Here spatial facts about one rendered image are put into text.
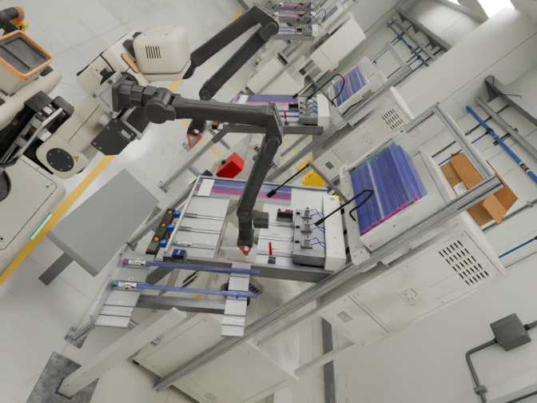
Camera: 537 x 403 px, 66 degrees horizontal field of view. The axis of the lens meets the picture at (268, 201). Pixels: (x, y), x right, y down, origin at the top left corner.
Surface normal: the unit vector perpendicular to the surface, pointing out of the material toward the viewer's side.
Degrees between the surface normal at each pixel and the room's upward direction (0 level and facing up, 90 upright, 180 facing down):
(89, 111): 90
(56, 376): 0
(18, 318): 0
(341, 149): 90
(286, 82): 90
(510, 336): 90
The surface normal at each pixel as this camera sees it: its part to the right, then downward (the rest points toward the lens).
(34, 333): 0.72, -0.55
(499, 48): -0.08, 0.53
